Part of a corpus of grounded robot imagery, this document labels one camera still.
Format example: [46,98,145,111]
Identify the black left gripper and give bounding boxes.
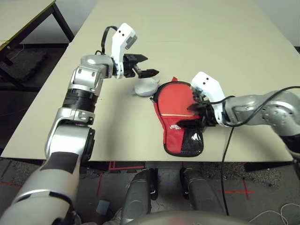
[122,53,161,79]

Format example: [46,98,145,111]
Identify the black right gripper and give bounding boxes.
[177,104,217,132]

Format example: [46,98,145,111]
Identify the red black paddle case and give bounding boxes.
[150,76,204,156]

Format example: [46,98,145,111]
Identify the grey right robot leg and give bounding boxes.
[180,167,225,214]

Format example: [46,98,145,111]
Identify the grey robot leg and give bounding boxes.
[180,167,225,214]
[121,167,160,225]

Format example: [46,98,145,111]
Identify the grey left robot leg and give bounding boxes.
[121,167,160,225]

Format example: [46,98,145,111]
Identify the grey robot torso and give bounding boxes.
[131,210,249,225]

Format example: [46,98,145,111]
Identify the black foam floor mat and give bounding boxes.
[6,50,47,82]

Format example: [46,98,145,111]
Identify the small blue-grey floor box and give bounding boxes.
[97,199,111,214]

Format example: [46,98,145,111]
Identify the beige side table black legs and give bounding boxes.
[0,0,75,92]

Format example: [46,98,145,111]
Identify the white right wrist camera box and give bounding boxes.
[190,71,232,128]

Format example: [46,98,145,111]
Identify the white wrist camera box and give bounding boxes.
[190,71,232,128]
[110,22,138,79]

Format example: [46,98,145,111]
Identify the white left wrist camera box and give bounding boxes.
[110,22,138,79]

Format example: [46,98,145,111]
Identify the black left wrist camera cable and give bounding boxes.
[95,25,118,56]

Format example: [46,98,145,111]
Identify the long black hanging cable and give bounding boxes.
[221,126,235,216]

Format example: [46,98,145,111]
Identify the thin white floor cable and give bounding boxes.
[248,202,300,225]

